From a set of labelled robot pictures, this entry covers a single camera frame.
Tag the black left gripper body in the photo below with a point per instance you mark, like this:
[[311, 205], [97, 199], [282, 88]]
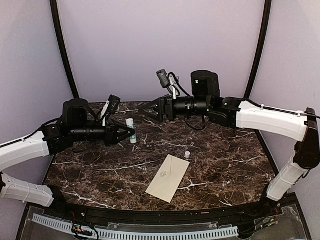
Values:
[[109, 137]]

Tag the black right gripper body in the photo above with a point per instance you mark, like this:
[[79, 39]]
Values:
[[168, 101]]

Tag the small glue bottle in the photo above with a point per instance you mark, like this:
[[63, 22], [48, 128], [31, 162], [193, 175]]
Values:
[[130, 124]]

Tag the grey glue bottle cap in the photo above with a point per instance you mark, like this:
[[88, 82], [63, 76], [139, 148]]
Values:
[[187, 154]]

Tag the cream envelope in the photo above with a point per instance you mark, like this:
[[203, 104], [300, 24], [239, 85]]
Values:
[[168, 178]]

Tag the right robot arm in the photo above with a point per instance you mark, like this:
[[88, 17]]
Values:
[[232, 112]]

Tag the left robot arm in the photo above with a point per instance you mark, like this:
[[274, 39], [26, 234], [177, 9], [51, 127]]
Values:
[[78, 123]]

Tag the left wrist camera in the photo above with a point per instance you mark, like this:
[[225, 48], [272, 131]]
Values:
[[109, 108]]

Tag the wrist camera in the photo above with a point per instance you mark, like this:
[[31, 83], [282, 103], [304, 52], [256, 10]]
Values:
[[109, 108], [170, 82]]

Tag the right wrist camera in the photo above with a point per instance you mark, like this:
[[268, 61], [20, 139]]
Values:
[[170, 82]]

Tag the black front rail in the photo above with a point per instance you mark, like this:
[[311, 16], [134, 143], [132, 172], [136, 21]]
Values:
[[239, 214]]

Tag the white slotted cable duct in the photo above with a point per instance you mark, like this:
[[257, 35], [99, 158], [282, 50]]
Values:
[[121, 231]]

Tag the black corner frame post left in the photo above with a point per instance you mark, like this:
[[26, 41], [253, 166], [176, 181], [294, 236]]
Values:
[[63, 48]]

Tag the black corner frame post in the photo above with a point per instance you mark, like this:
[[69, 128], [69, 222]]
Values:
[[63, 48], [259, 48]]

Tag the black corner frame post right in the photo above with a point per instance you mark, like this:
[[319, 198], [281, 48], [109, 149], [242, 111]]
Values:
[[259, 48]]

